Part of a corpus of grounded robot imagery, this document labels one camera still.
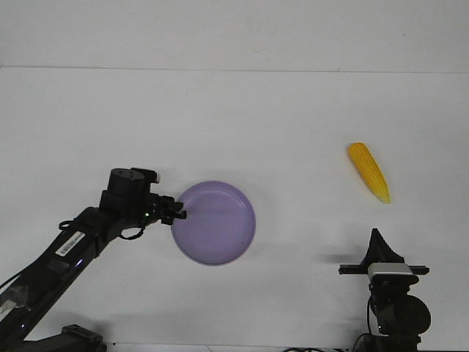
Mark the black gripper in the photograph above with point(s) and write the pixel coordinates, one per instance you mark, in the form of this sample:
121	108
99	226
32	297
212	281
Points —
128	200
384	254

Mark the purple round plate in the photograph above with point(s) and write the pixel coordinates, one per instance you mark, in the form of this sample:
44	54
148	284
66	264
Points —
220	223

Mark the yellow corn cob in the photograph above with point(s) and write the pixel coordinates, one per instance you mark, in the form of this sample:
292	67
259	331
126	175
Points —
369	171

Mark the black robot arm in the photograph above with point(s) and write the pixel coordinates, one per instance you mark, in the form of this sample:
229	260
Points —
40	285
401	317

